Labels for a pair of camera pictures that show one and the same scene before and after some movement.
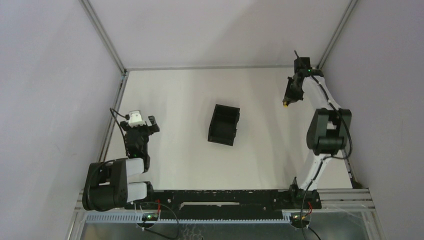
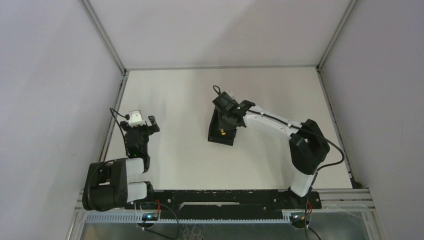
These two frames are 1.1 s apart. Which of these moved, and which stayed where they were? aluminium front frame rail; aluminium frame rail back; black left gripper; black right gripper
Moved: black right gripper
Stayed: aluminium frame rail back; aluminium front frame rail; black left gripper
